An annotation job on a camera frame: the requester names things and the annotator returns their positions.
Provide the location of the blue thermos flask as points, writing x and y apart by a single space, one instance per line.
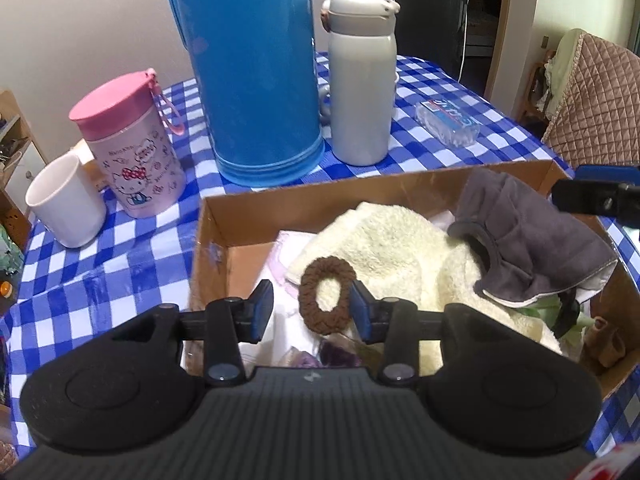
250 70

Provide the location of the beige sock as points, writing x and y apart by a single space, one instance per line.
605 342

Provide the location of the white insulated bottle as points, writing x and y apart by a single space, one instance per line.
360 85

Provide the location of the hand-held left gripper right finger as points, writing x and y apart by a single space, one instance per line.
360 315

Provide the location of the cardboard box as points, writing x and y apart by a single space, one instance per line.
240 210

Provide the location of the pink white patterned packet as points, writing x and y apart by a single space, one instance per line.
285 255

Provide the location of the brown quilted chair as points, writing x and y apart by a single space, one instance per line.
600 105

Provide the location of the white mug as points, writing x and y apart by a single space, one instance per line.
65 205

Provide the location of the small tan box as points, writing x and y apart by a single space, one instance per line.
90 160

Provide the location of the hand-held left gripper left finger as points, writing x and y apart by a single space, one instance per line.
262 310

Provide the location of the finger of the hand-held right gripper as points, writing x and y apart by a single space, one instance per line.
607 172
590 197

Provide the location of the pink cartoon lidded cup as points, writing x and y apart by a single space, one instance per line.
135 160

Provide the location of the wooden shelf unit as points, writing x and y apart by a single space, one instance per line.
20 170

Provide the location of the red white patterned cloth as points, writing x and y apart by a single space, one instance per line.
610 462

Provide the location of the pale frilled chair cloth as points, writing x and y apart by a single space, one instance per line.
562 75

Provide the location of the white face mask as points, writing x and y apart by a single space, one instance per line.
285 322

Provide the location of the yellow towel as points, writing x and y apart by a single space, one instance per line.
400 240

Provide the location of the green microfiber cloth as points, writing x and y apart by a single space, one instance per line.
542 312

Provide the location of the purple velvet scrunchie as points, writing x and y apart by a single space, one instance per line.
340 355

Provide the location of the grey cloth mask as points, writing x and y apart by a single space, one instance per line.
525 230

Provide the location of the clear blue tissue pack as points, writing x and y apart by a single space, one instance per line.
447 122

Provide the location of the dark refrigerator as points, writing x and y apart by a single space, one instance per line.
425 10

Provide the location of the blue checkered tablecloth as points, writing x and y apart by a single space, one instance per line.
140 270

